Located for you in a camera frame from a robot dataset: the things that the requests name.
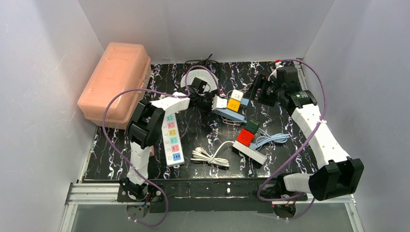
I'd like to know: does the black cable behind speaker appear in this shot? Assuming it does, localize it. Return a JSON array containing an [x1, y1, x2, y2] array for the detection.
[[171, 53, 221, 97]]

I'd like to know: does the white colourful power strip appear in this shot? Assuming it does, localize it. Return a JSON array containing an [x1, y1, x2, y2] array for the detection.
[[161, 114, 185, 168]]

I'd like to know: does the light blue power strip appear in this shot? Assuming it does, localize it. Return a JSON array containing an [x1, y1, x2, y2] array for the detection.
[[211, 108, 247, 123]]

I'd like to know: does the pink cube adapter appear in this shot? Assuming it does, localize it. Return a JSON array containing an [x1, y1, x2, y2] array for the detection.
[[149, 146, 155, 157]]

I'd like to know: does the green cube adapter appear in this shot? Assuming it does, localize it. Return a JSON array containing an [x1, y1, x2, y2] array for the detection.
[[245, 118, 261, 134]]

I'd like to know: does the white plug with cable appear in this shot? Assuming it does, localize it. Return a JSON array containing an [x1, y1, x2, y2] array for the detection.
[[190, 141, 234, 168]]

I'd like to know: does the white yellow cube adapter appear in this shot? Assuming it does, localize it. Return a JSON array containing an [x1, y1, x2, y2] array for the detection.
[[227, 89, 244, 113]]

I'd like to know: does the light blue cable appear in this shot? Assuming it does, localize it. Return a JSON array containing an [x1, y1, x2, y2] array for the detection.
[[249, 128, 291, 151]]

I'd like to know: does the white small power strip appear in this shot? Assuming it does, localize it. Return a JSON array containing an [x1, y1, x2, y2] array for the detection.
[[233, 141, 267, 165]]

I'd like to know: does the pink translucent storage box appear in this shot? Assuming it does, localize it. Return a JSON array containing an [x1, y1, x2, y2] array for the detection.
[[77, 42, 151, 130]]

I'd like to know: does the white perforated round speaker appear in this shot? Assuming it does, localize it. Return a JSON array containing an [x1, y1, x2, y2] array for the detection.
[[180, 70, 220, 97]]

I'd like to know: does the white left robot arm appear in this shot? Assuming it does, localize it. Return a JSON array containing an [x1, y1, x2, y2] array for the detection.
[[126, 77, 220, 186]]

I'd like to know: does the red cube adapter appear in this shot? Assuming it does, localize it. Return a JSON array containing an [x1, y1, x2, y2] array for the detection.
[[236, 129, 255, 147]]

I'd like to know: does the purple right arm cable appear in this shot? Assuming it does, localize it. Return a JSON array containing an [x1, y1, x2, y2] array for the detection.
[[256, 58, 328, 221]]

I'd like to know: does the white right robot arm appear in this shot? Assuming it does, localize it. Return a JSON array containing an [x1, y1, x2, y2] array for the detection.
[[249, 66, 364, 201]]

